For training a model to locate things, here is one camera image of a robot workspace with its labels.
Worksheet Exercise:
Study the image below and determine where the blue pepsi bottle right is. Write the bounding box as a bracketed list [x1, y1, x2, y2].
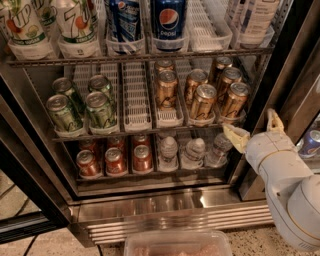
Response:
[150, 0, 187, 52]

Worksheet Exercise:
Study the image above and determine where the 7up bottle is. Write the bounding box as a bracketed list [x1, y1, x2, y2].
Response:
[0, 0, 49, 47]
[51, 0, 96, 45]

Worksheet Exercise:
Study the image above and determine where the stainless steel fridge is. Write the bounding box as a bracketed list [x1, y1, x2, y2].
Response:
[1, 0, 320, 246]

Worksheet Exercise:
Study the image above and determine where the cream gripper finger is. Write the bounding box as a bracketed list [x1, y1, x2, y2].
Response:
[267, 108, 284, 132]
[223, 124, 250, 153]

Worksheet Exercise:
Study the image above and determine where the water bottle right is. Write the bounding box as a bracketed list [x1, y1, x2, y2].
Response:
[205, 133, 233, 168]

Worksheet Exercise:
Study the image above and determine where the blue pepsi can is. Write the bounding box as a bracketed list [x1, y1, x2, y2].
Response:
[298, 130, 320, 158]

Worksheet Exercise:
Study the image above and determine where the green can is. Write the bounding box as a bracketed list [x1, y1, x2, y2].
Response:
[86, 91, 116, 129]
[88, 74, 114, 103]
[52, 77, 85, 116]
[46, 94, 83, 132]

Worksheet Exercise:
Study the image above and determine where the green can front left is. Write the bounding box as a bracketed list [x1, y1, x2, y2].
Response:
[46, 94, 83, 132]

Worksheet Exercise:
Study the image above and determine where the clear plastic food container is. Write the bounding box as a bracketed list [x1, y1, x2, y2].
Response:
[123, 230, 233, 256]

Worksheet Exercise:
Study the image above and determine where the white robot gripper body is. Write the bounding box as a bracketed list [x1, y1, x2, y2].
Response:
[245, 131, 297, 173]

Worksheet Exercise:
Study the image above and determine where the green can back left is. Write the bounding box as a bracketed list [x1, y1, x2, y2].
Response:
[52, 77, 85, 116]

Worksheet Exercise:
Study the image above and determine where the red can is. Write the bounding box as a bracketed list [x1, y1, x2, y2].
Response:
[76, 150, 101, 179]
[133, 145, 152, 172]
[105, 147, 127, 175]

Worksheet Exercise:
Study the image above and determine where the red can front left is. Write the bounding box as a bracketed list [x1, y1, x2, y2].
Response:
[76, 150, 101, 179]

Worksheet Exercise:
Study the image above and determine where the red can front right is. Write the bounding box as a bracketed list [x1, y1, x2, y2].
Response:
[133, 145, 152, 172]

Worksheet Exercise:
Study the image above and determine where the green can front right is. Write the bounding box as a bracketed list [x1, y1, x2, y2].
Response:
[86, 91, 116, 129]

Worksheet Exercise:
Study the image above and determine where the white labelled bottle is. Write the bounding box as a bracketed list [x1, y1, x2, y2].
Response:
[238, 0, 280, 48]

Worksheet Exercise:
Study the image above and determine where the water bottle left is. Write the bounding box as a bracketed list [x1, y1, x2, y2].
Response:
[159, 136, 178, 172]

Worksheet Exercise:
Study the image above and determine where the red can front middle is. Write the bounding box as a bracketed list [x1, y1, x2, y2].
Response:
[105, 147, 127, 175]

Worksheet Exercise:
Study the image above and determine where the water bottle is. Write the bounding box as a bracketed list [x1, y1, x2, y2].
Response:
[181, 138, 206, 170]
[159, 136, 178, 172]
[205, 133, 233, 168]

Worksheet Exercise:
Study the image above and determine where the green can back right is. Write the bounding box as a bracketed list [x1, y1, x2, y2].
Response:
[88, 74, 114, 103]

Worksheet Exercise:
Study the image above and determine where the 7up bottle right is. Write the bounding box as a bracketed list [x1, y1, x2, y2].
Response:
[51, 0, 96, 45]

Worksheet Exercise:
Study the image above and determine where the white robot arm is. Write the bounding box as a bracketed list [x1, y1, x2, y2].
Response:
[223, 109, 320, 252]

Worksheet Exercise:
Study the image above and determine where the empty white shelf tray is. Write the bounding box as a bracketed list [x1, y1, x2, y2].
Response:
[122, 62, 152, 132]

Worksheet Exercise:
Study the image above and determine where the blue pepsi bottle left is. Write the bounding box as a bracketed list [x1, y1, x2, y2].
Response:
[105, 0, 142, 54]

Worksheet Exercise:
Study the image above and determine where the blue pepsi bottle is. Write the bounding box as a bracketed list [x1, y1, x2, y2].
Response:
[150, 0, 187, 52]
[105, 0, 142, 54]

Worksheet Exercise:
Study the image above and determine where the water bottle middle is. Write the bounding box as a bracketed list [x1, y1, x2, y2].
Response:
[181, 138, 206, 170]

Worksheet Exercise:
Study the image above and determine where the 7up bottle left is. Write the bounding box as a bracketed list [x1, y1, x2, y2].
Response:
[0, 0, 49, 47]

